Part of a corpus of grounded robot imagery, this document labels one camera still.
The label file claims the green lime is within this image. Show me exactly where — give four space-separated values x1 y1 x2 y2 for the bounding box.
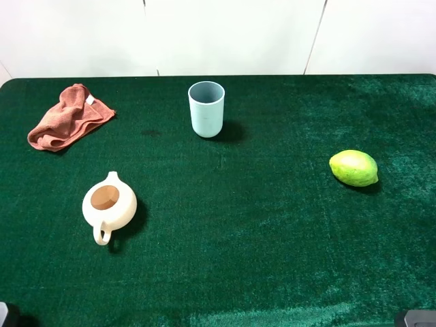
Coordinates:
329 150 379 187

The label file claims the light blue plastic cup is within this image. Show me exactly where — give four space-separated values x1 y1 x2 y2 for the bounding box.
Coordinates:
187 81 225 138

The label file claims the cream teapot with wooden lid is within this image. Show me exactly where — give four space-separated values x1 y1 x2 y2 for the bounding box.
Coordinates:
82 171 137 245

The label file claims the crumpled orange cloth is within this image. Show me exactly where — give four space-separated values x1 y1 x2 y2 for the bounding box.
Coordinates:
27 84 116 153

